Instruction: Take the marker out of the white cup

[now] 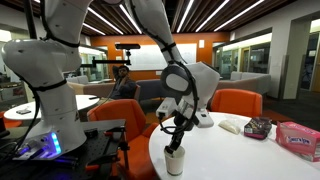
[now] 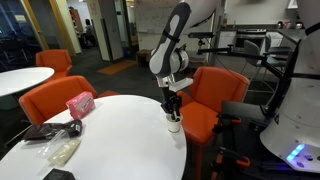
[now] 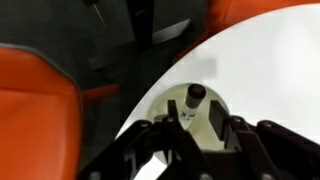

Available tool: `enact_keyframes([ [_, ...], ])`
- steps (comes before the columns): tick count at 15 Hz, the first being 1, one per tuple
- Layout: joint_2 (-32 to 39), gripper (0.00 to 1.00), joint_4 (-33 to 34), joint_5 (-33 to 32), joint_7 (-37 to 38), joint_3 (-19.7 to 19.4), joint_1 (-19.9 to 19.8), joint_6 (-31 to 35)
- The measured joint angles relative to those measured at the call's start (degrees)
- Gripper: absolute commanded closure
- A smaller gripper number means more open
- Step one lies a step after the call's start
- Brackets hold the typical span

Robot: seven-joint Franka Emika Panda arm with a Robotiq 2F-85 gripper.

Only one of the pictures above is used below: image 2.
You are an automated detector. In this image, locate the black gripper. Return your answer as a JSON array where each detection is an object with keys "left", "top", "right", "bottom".
[{"left": 160, "top": 87, "right": 183, "bottom": 122}]

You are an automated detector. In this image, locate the white paper cup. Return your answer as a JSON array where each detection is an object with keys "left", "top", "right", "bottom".
[{"left": 165, "top": 113, "right": 184, "bottom": 134}]

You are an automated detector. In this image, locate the orange armchair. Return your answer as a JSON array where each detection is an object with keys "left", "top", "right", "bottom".
[
  {"left": 18, "top": 75, "right": 120, "bottom": 126},
  {"left": 35, "top": 49, "right": 73, "bottom": 81},
  {"left": 176, "top": 65, "right": 251, "bottom": 180}
]

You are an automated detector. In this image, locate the black orange clamp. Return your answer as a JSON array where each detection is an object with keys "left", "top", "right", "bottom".
[
  {"left": 212, "top": 113, "right": 242, "bottom": 135},
  {"left": 210, "top": 147, "right": 252, "bottom": 180}
]

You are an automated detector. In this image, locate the wooden side table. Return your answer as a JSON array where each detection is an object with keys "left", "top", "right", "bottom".
[{"left": 135, "top": 48, "right": 154, "bottom": 69}]

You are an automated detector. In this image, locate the black cart platform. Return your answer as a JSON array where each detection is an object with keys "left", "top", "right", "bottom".
[{"left": 221, "top": 99, "right": 280, "bottom": 126}]

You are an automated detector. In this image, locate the pink box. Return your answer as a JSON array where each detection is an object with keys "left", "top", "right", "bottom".
[{"left": 65, "top": 91, "right": 96, "bottom": 120}]

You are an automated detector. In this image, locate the grey office chair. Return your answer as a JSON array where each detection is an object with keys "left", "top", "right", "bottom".
[
  {"left": 242, "top": 39, "right": 268, "bottom": 76},
  {"left": 264, "top": 33, "right": 295, "bottom": 68}
]

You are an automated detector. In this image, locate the whiteboard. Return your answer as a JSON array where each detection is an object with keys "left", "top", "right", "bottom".
[{"left": 134, "top": 0, "right": 183, "bottom": 35}]

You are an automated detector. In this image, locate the stainless steel oven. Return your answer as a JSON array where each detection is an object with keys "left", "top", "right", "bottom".
[{"left": 234, "top": 28, "right": 268, "bottom": 50}]

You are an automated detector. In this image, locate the clear bag with beige contents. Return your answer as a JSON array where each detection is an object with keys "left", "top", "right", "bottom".
[{"left": 37, "top": 129, "right": 83, "bottom": 168}]

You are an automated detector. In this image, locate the seated person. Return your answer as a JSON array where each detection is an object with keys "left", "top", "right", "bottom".
[{"left": 82, "top": 18, "right": 96, "bottom": 45}]

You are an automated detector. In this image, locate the dark brown bag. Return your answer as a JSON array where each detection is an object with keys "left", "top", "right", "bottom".
[{"left": 23, "top": 119, "right": 84, "bottom": 141}]

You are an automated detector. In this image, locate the black box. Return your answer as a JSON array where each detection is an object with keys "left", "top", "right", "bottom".
[{"left": 42, "top": 168, "right": 76, "bottom": 180}]

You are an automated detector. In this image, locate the white round side table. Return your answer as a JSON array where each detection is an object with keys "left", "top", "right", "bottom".
[{"left": 0, "top": 66, "right": 56, "bottom": 111}]

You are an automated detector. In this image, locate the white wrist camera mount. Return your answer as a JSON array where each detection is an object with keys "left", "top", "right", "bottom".
[{"left": 168, "top": 77, "right": 195, "bottom": 93}]

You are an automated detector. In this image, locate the black stereo camera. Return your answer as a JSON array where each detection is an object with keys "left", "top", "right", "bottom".
[{"left": 187, "top": 31, "right": 215, "bottom": 39}]

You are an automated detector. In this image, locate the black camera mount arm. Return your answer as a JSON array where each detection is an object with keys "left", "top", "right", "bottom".
[{"left": 196, "top": 37, "right": 320, "bottom": 118}]

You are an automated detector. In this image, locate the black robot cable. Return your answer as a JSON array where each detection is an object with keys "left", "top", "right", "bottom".
[{"left": 189, "top": 7, "right": 218, "bottom": 30}]

